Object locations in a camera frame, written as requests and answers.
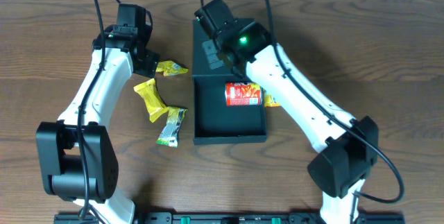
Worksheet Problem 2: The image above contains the small yellow snack packet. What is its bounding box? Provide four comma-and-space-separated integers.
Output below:
155, 60, 189, 76

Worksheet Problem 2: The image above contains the large yellow snack packet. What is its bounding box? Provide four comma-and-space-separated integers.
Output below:
133, 78, 169, 123

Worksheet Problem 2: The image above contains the red Pringles can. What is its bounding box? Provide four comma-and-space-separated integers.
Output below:
225, 82, 262, 106

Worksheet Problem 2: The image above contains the yellow Lemond biscuit packet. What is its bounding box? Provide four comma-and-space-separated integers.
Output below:
264, 92, 280, 107

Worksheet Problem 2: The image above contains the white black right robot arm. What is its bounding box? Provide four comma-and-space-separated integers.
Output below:
194, 0, 379, 223

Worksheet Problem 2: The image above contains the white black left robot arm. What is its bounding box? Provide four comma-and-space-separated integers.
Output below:
36, 3, 160, 223

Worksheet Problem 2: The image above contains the green silver snack packet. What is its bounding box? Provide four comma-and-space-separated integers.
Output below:
156, 107, 187, 148

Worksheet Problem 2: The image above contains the black open gift box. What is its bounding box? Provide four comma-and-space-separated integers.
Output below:
192, 20, 267, 145

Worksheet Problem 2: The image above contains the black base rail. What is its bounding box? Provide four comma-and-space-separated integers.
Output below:
53, 211, 406, 224

